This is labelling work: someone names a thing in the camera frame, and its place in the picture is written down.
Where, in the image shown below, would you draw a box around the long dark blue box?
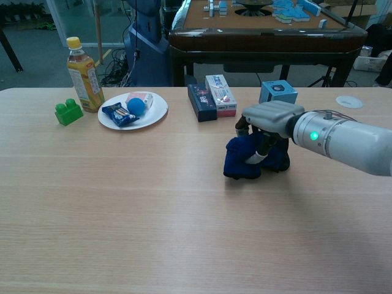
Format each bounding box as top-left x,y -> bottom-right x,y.
187,83 -> 218,123

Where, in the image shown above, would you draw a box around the person leg black trousers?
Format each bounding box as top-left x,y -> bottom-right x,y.
374,51 -> 392,89

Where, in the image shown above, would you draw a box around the wooden pole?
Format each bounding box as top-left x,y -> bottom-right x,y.
94,0 -> 104,66

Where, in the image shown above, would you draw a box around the black tripod stand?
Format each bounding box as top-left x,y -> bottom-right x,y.
307,66 -> 337,88

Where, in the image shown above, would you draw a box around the dark wood mahjong table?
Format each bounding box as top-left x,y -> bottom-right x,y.
168,0 -> 368,88

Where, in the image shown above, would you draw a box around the black dome mahjong table centre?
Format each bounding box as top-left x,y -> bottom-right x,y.
234,0 -> 273,16

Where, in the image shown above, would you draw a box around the light blue cube box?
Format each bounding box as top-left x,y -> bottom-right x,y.
258,80 -> 299,105

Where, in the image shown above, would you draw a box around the white red toothpaste box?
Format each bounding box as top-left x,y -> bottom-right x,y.
205,74 -> 238,118

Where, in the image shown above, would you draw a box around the blue snack packet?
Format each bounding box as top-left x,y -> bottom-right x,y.
101,103 -> 140,127

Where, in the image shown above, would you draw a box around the blue foam ball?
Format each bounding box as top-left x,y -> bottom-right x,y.
127,97 -> 146,116

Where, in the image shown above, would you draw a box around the dark blue cloth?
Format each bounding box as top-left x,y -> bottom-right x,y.
222,130 -> 291,181

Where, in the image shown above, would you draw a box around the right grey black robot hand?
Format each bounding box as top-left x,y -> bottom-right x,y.
235,100 -> 306,165

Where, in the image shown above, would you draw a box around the small pink white box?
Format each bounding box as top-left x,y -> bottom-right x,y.
124,91 -> 154,110

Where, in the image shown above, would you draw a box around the white paper plate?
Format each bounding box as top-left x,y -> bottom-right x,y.
97,91 -> 169,131

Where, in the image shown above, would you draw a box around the green toy building brick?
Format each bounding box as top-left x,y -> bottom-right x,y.
55,98 -> 84,126

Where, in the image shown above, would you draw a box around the tea bottle with yellow cap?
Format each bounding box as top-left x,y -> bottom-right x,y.
66,36 -> 105,113

